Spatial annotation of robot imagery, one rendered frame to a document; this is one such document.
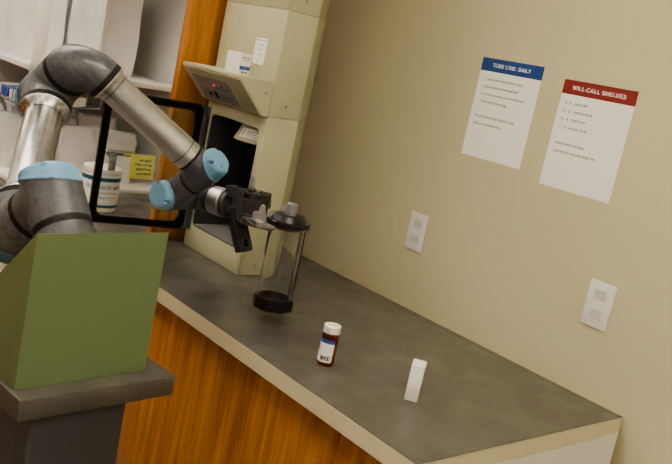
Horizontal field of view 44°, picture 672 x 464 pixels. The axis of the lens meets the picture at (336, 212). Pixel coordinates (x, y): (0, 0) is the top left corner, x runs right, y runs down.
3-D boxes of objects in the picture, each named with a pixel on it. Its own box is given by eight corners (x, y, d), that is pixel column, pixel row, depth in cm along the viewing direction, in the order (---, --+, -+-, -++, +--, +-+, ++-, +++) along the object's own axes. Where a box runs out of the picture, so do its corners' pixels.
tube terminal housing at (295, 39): (246, 244, 284) (291, 17, 270) (304, 274, 260) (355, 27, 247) (182, 243, 267) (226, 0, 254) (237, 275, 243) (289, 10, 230)
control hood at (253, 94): (208, 98, 259) (214, 66, 257) (268, 117, 235) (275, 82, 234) (176, 93, 251) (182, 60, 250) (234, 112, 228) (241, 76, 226)
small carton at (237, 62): (234, 72, 241) (238, 51, 240) (248, 75, 239) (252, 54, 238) (224, 70, 237) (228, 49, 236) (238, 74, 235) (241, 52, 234)
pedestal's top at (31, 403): (16, 422, 141) (20, 400, 140) (-58, 351, 162) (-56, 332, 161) (172, 394, 165) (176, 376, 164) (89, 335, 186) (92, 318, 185)
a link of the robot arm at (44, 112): (4, 222, 161) (49, 41, 195) (-35, 256, 168) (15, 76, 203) (59, 248, 168) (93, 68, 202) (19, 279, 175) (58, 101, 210)
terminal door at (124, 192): (182, 229, 264) (205, 104, 257) (86, 221, 248) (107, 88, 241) (181, 228, 265) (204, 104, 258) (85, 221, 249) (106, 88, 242)
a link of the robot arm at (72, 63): (85, 15, 192) (237, 157, 211) (58, 42, 197) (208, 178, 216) (65, 38, 183) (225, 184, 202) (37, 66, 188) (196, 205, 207)
